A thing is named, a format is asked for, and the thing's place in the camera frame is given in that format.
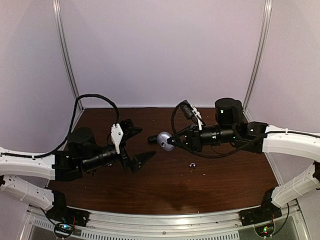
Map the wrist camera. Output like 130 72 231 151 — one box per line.
180 100 206 131
110 118 134 154

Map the blue oval case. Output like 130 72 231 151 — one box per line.
156 131 175 152

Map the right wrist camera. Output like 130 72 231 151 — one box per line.
180 100 206 131

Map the right black camera cable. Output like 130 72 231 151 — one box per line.
170 103 266 159

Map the left aluminium frame post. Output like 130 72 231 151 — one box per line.
52 0 80 99

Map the left circuit board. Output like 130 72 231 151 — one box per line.
53 222 75 238

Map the right circuit board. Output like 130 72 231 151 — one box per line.
254 223 275 238

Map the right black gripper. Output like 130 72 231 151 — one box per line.
167 122 237 153

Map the circuit board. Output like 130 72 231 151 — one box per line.
53 222 75 238
254 223 275 238

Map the left black camera cable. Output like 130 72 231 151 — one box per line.
34 94 121 161

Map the black earbud charging case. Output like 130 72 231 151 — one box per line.
147 135 158 144

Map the right aluminium frame post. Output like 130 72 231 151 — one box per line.
243 0 273 112

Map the front aluminium rail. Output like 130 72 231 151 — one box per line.
17 200 311 240

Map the black camera cable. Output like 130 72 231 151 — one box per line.
34 94 121 161
170 103 266 159

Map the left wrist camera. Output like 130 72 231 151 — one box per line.
110 118 134 154

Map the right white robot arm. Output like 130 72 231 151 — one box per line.
157 97 320 221

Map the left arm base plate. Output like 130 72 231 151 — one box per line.
46 206 90 227

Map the aluminium frame post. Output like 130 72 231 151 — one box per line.
52 0 80 99
243 0 273 112

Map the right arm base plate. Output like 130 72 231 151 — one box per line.
239 207 282 226

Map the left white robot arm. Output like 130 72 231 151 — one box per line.
0 123 156 222

